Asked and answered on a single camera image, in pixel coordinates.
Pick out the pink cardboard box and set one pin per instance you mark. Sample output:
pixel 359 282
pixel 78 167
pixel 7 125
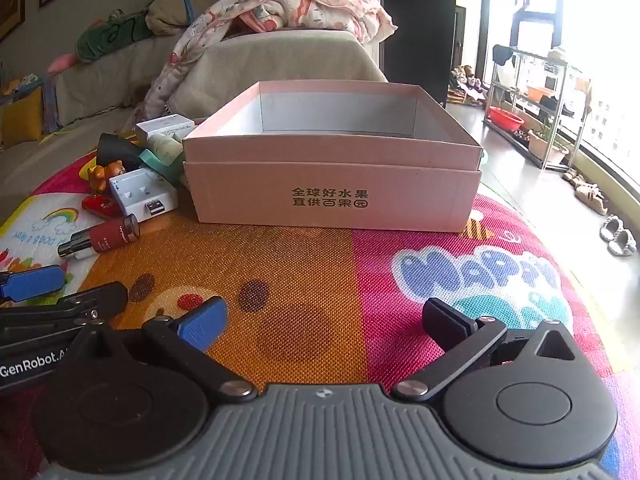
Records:
pixel 325 170

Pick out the red plastic basin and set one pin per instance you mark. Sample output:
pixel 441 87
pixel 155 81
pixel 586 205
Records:
pixel 505 119

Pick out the black shoes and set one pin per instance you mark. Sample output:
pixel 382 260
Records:
pixel 555 105

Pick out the white sandal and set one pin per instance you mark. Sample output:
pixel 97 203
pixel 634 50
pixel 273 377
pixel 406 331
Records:
pixel 622 244
pixel 611 227

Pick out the pink printed blanket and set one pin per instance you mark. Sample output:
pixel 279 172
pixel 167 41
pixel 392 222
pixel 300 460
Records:
pixel 310 0

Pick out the orange plastic basin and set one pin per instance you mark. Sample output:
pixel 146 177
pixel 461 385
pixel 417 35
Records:
pixel 539 94

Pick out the beige shoe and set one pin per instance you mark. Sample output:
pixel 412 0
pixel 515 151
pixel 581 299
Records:
pixel 592 199
pixel 572 176

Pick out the green plush pillow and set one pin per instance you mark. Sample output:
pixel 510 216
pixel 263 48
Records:
pixel 110 35

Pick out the red cosmetic bottle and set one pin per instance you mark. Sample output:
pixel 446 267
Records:
pixel 107 232

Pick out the small colourful toy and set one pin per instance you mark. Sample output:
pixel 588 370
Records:
pixel 17 85

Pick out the pink plush toy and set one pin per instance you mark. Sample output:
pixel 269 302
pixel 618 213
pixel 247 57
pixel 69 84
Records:
pixel 62 62

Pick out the beige hat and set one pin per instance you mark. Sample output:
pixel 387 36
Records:
pixel 556 55

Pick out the white battery charger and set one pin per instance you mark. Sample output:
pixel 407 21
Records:
pixel 135 190

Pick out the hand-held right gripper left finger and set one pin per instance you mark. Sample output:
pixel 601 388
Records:
pixel 202 322

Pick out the red glossy case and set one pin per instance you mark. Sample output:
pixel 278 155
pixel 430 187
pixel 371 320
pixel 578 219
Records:
pixel 97 206

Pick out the brown bear figurine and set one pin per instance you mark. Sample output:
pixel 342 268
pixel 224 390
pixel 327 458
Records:
pixel 102 175

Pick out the wooden rack of shoes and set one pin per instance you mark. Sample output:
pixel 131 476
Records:
pixel 465 85

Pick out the colourful play mat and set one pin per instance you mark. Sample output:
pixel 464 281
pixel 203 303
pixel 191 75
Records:
pixel 325 280

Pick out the potted plant planter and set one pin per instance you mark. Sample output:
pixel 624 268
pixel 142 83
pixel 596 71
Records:
pixel 542 147

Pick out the dark cloth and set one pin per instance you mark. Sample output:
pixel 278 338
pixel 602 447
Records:
pixel 502 52

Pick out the metal shelf rack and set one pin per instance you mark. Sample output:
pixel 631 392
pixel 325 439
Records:
pixel 580 125

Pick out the pale green tube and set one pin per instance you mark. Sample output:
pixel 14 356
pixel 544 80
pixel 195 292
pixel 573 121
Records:
pixel 167 144

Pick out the black power bank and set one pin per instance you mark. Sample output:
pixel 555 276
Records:
pixel 115 152

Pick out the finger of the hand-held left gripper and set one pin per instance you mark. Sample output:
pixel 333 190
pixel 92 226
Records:
pixel 100 295
pixel 35 284

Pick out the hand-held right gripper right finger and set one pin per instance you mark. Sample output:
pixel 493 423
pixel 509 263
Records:
pixel 442 320

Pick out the white cardboard box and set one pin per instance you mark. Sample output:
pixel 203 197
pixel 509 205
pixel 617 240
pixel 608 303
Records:
pixel 165 125

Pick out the beige sofa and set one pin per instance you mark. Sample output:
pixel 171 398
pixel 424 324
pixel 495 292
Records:
pixel 280 60

